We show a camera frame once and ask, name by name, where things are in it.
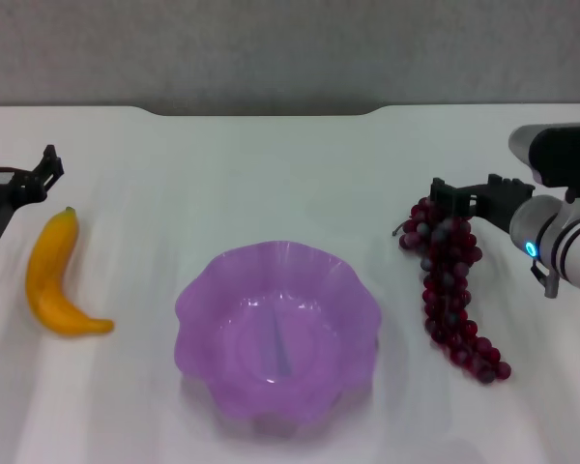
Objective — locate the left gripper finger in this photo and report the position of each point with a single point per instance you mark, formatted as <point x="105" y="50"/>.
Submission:
<point x="48" y="169"/>

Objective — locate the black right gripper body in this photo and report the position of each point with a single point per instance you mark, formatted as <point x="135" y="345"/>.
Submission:
<point x="498" y="205"/>

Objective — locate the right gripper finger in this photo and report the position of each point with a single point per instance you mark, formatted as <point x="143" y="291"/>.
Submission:
<point x="452" y="198"/>
<point x="512" y="184"/>

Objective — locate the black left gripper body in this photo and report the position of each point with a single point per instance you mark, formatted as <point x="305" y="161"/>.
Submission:
<point x="0" y="198"/>

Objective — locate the dark red grape bunch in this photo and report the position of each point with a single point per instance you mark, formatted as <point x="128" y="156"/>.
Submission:
<point x="447" y="270"/>

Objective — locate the yellow banana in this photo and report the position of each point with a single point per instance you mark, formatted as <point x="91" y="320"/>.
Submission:
<point x="48" y="270"/>

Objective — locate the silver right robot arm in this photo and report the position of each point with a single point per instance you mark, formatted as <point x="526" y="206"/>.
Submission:
<point x="570" y="241"/>

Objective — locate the purple wavy plastic bowl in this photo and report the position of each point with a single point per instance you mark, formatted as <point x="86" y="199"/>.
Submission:
<point x="251" y="299"/>

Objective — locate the right wrist camera housing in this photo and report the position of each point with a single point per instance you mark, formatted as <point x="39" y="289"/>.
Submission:
<point x="560" y="154"/>

